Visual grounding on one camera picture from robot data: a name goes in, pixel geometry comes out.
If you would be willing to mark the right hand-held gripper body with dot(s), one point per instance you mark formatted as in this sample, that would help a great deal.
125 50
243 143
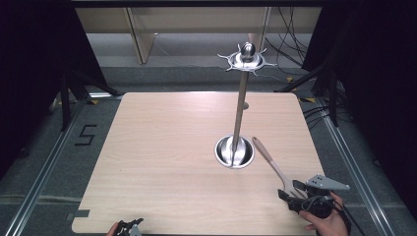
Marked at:
319 203

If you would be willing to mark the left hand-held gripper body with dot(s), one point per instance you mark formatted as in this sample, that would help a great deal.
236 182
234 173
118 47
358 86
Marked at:
132 229

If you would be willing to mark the steel utensil rack stand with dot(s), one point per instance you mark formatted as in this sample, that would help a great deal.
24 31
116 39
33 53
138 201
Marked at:
239 108

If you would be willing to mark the person's left hand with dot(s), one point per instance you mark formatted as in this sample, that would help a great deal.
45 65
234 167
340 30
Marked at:
112 230

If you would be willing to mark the person's right hand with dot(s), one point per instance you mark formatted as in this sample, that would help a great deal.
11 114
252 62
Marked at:
327 224

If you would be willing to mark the black tape strip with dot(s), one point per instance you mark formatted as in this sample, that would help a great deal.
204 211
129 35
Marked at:
78 214

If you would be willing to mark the black metal stand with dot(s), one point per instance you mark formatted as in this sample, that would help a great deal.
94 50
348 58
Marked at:
327 85
65 101

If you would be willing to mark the dark curtain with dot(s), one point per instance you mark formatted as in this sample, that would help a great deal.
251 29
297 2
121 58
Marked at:
36 65
377 82

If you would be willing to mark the light wooden cabinet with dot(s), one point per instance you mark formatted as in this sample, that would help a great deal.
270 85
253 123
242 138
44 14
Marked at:
144 29

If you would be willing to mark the aluminium floor rail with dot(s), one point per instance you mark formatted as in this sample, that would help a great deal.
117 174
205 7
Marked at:
42 173
354 170

